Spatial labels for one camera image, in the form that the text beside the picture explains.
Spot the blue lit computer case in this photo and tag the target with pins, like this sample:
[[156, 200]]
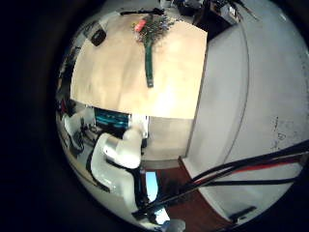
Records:
[[111, 120]]

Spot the black bar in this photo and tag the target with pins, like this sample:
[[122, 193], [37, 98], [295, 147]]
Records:
[[141, 12]]

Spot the black floor bracket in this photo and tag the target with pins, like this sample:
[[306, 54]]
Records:
[[243, 213]]

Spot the white box device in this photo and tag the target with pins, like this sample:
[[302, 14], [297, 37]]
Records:
[[232, 10]]

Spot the pale blue glowing panel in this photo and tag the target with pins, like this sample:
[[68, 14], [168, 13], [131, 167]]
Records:
[[151, 190]]

